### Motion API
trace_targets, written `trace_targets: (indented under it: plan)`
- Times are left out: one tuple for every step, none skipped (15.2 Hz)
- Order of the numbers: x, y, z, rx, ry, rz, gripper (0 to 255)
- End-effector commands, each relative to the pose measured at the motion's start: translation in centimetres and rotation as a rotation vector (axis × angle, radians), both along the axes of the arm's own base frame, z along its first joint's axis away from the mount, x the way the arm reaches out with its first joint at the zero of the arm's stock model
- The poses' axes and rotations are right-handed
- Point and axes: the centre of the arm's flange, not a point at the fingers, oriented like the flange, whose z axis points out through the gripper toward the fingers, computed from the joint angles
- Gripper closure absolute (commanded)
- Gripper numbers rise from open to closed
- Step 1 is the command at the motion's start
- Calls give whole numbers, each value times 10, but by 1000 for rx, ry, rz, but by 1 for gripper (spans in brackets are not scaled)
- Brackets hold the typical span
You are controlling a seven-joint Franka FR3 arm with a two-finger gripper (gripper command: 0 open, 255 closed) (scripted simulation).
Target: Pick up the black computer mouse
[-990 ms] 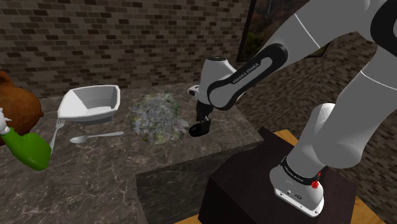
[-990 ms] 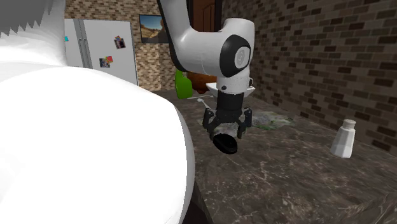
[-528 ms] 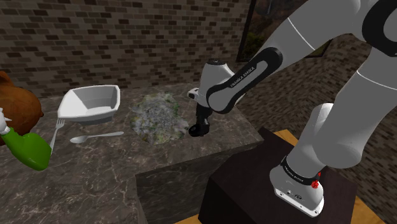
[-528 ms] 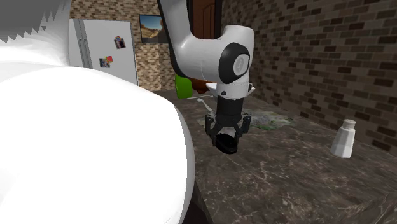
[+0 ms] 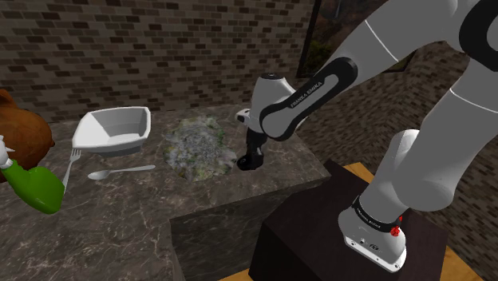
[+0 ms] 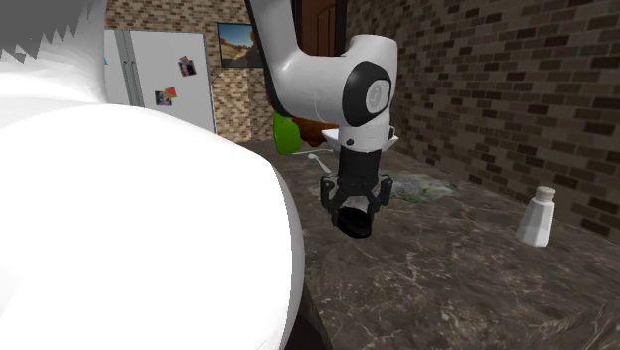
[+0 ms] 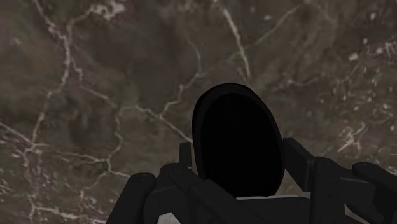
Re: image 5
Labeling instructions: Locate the grey-green speckled round plate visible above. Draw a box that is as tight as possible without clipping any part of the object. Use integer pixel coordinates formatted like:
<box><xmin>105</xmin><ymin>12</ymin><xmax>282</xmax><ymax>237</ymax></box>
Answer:
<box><xmin>162</xmin><ymin>116</ymin><xmax>239</xmax><ymax>183</ymax></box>

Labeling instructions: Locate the dark robot stand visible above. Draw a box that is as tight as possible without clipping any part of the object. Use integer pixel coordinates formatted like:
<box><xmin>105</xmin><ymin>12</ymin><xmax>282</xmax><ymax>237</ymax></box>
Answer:
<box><xmin>248</xmin><ymin>158</ymin><xmax>449</xmax><ymax>281</ymax></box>

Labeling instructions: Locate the dark-framed window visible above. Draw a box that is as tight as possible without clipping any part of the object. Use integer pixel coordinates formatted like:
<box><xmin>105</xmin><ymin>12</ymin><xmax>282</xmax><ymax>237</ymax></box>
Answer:
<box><xmin>296</xmin><ymin>0</ymin><xmax>417</xmax><ymax>79</ymax></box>

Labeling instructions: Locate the white square bowl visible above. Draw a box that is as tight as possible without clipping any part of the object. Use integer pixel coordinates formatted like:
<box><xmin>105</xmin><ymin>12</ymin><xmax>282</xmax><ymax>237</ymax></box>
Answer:
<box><xmin>72</xmin><ymin>106</ymin><xmax>152</xmax><ymax>158</ymax></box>

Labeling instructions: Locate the silver spoon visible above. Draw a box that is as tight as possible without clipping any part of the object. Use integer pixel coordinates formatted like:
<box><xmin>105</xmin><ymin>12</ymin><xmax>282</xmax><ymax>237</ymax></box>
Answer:
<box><xmin>87</xmin><ymin>164</ymin><xmax>156</xmax><ymax>181</ymax></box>

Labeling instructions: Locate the silver fork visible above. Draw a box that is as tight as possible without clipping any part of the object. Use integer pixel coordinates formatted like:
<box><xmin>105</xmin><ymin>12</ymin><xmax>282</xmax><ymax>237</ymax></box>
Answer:
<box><xmin>61</xmin><ymin>148</ymin><xmax>82</xmax><ymax>193</ymax></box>

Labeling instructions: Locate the brown and green toy figure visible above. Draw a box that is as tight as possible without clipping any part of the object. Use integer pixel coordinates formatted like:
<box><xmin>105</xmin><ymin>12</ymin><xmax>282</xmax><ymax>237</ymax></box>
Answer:
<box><xmin>0</xmin><ymin>89</ymin><xmax>65</xmax><ymax>216</ymax></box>

